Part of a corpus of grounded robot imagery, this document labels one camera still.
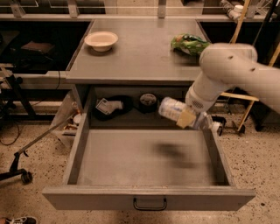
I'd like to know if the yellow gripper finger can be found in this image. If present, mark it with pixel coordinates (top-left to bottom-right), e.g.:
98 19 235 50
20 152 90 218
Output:
177 109 196 129

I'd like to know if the black wheeled stand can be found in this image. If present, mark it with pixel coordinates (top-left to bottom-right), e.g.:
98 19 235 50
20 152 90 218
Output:
0 115 72 185

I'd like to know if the wooden stick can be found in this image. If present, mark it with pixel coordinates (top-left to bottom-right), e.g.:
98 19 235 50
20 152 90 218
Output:
229 0 251 44

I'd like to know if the grey cabinet counter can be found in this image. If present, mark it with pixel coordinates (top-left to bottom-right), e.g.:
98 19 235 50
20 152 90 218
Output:
66 17 207 85

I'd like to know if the black round tape roll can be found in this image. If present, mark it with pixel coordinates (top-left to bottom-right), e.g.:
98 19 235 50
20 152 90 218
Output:
139 93 158 113

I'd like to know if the white paper bowl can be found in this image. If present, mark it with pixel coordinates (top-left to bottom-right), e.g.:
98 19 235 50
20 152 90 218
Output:
84 31 118 53

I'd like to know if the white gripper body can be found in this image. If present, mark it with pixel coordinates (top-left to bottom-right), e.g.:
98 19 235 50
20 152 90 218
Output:
185 72 232 113

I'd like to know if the green chip bag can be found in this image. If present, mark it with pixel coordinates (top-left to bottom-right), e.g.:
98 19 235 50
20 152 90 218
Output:
171 33 210 56

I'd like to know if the blue plastic water bottle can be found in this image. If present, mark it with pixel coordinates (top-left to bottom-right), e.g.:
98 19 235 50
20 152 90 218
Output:
158 97 221 131

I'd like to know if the black white sneaker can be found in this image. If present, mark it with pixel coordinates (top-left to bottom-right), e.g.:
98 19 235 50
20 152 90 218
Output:
0 216 39 224

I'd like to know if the black drawer handle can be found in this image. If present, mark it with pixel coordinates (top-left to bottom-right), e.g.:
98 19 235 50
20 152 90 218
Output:
133 198 167 211

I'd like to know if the grey open top drawer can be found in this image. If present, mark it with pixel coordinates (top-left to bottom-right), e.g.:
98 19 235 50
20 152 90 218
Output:
43 86 256 211

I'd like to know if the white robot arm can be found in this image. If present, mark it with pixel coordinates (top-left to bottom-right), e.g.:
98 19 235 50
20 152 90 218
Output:
177 43 280 129

